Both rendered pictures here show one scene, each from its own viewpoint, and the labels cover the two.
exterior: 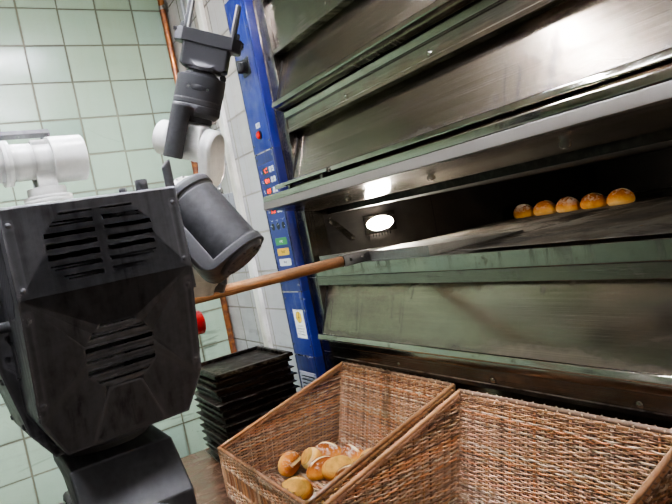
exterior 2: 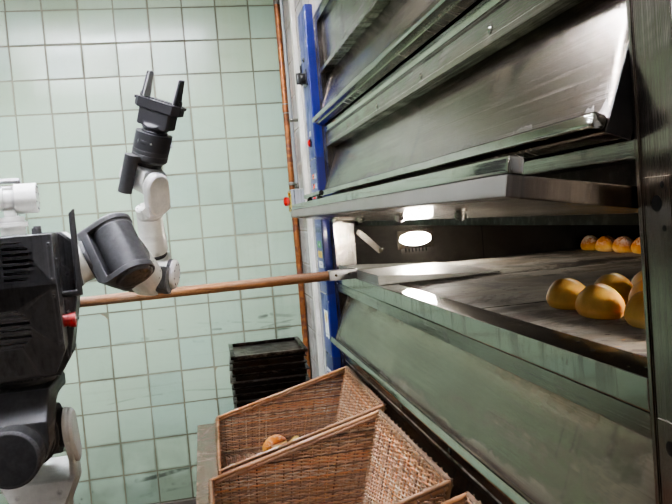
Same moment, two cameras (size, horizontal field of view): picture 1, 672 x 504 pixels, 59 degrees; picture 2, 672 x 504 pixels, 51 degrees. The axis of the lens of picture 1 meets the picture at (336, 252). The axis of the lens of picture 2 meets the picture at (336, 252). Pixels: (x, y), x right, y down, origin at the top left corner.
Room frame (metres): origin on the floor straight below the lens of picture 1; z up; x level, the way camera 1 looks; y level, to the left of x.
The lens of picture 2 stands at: (-0.36, -0.83, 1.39)
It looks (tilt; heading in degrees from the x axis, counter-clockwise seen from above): 3 degrees down; 21
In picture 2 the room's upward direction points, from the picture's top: 5 degrees counter-clockwise
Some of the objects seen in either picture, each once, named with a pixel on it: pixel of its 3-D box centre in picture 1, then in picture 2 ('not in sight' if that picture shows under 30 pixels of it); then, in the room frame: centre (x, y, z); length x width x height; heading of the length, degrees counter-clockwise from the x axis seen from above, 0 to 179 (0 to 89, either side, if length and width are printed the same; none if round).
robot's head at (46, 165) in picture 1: (46, 168); (13, 204); (0.85, 0.38, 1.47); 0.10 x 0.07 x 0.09; 127
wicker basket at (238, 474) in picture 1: (332, 443); (293, 434); (1.60, 0.11, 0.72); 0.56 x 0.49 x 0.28; 31
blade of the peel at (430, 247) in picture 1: (413, 244); (410, 268); (1.84, -0.24, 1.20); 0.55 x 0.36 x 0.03; 32
